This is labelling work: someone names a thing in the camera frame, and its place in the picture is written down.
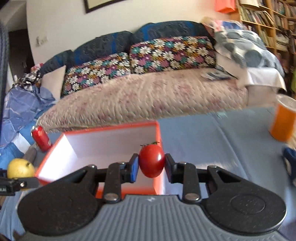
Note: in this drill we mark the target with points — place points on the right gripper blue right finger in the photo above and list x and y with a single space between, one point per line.
185 174

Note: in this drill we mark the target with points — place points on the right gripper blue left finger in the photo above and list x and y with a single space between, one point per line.
117 174

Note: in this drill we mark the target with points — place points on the yellow pear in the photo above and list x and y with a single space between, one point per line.
20 168

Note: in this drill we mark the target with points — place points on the red tomato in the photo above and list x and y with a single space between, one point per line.
151 160

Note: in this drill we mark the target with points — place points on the orange cardboard box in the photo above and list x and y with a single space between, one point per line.
101 147

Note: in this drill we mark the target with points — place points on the red soda can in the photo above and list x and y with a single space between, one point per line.
41 138

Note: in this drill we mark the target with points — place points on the blue patterned tablecloth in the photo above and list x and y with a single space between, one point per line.
238 141

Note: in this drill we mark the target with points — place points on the blue checked blanket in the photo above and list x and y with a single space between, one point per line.
22 108

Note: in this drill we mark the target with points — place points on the beige quilted sofa cover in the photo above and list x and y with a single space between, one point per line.
145 97

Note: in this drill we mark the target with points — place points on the navy blue white sock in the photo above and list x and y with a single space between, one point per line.
289 157

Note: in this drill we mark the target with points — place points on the magazine on sofa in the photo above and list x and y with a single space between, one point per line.
217 76

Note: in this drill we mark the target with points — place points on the floral cushion left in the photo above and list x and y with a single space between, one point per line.
95 72

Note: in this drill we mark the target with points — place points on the floral cushion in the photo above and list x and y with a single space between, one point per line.
95 72
175 53

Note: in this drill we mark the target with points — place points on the orange plastic cup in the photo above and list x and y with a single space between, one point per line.
284 119

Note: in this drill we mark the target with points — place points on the cream plain pillow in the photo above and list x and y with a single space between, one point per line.
53 81

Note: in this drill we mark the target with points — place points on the floral cushion right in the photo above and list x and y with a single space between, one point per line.
175 53

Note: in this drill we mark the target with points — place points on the dark blue sofa backrest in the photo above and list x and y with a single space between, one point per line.
121 42

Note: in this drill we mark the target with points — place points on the white blue spotted duvet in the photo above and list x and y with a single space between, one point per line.
243 54

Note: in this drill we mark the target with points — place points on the framed flower picture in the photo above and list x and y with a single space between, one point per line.
92 5

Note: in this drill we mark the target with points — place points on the wooden bookshelf with books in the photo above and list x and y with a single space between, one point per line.
273 21

